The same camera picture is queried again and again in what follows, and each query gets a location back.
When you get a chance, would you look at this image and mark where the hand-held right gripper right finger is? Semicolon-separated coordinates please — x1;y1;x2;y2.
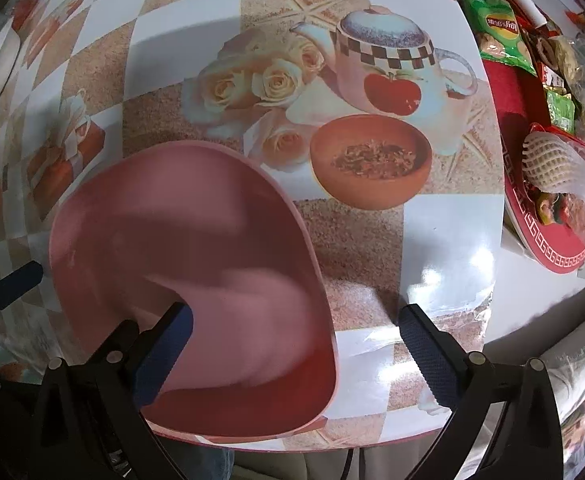
397;304;564;480

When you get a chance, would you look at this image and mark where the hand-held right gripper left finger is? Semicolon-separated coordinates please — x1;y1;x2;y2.
30;302;194;480

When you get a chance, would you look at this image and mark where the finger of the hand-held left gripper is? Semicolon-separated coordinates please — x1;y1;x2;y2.
0;260;44;311
90;320;141;359

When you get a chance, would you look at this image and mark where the pink bowl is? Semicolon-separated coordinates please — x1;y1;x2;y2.
48;141;339;438

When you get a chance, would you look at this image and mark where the person's left leg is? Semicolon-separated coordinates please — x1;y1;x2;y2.
187;447;236;480

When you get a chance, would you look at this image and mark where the light sofa cushion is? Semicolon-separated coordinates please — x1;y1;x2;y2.
483;290;585;480

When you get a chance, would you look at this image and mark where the fruit in white foam net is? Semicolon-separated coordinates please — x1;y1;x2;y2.
521;130;585;196

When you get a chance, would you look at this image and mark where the red snack tray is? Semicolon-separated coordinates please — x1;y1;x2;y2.
450;0;585;275

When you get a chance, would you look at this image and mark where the green candy packet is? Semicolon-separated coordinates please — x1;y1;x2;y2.
547;87;576;133

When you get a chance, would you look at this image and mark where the printed checkered tablecloth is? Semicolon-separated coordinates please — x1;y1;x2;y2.
0;0;506;449

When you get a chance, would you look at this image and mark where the green chip bag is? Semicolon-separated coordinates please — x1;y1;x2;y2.
450;0;537;77

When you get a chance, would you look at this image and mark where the white and red tube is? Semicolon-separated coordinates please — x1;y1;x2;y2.
510;0;548;29

